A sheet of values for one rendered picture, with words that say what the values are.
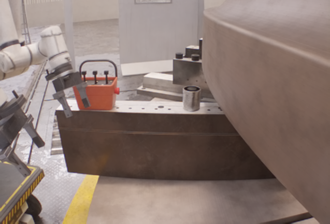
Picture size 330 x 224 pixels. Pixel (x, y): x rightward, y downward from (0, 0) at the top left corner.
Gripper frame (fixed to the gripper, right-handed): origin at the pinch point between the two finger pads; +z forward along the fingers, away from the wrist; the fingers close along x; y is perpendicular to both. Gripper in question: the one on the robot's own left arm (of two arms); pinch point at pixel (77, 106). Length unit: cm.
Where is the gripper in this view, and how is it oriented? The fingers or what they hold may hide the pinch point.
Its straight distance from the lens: 110.9
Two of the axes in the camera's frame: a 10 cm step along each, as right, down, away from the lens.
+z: 3.6, 9.2, 1.4
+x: 2.9, -2.5, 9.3
